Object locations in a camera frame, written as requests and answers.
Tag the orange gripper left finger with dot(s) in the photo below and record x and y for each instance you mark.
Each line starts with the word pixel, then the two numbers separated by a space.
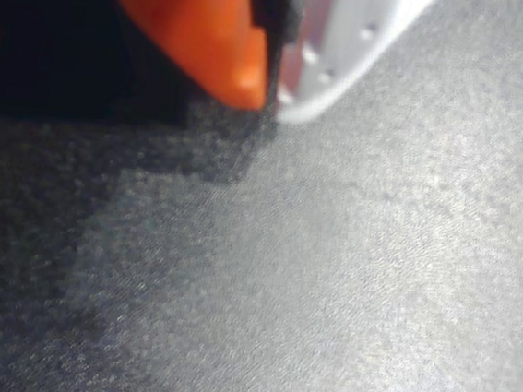
pixel 199 28

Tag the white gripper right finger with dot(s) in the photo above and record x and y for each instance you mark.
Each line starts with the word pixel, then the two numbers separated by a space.
pixel 351 38

